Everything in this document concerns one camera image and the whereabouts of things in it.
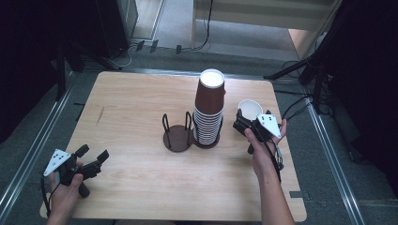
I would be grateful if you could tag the black double cup holder rack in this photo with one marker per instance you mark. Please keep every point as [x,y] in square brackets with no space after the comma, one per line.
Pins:
[176,137]

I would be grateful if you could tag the black tripod stand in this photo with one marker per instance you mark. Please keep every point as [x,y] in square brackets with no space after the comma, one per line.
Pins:
[316,72]

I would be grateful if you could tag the stack of brown paper cups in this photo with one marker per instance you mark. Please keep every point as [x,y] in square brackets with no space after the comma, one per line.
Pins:
[209,106]

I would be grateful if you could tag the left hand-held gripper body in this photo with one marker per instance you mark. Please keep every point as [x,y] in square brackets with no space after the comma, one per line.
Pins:
[58,159]

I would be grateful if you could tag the person's left hand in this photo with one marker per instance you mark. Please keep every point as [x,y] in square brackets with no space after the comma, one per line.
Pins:
[64,200]

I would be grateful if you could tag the metal floor rail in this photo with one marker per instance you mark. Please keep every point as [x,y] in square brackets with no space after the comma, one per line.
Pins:
[37,140]
[331,156]

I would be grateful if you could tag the person's right hand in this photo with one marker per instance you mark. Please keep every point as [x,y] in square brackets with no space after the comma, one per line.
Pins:
[264,156]

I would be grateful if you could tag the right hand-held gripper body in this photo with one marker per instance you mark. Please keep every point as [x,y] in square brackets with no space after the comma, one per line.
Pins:
[268,125]

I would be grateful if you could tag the white shelf frame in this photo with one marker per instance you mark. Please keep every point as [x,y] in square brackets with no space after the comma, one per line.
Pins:
[266,18]

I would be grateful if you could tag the dark cabinet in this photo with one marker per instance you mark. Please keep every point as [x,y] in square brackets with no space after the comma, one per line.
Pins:
[115,25]

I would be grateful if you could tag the black stand legs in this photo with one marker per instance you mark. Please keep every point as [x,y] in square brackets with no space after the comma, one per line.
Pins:
[61,72]

